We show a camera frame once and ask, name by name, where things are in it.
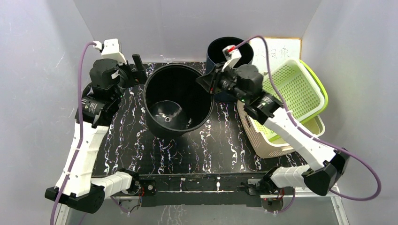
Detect green perforated plastic basket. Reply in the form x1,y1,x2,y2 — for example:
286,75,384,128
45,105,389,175
272,59,329,123

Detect small whiteboard with writing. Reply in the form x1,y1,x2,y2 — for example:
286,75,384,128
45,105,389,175
249,37,302,73

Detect purple cable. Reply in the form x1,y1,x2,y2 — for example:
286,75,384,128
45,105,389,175
228,35,382,214
49,42,98,225

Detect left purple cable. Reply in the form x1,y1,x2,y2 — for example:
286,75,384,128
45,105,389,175
49,42,98,225

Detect beige perforated plastic basket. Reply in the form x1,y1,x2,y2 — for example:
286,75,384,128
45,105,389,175
237,97,329,158

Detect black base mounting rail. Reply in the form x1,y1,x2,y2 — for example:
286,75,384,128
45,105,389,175
133,172,277,207

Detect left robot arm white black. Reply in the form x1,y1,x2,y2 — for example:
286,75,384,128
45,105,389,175
45,54,147,214

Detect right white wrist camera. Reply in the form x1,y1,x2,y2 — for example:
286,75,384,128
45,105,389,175
222,45,242,71

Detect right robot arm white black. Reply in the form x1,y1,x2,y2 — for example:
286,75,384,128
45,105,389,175
196,64,350,196

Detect dark blue cylindrical bin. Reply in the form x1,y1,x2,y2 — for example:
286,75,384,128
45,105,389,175
205,37,254,103

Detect aluminium frame rail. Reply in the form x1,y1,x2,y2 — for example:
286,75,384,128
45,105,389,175
55,190,349,225

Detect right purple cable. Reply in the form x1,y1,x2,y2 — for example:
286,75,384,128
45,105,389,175
228,35,382,214

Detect large black plastic bucket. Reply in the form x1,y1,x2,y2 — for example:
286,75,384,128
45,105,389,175
143,64,214,139

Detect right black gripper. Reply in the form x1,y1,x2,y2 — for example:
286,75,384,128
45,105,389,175
197,62,249,104

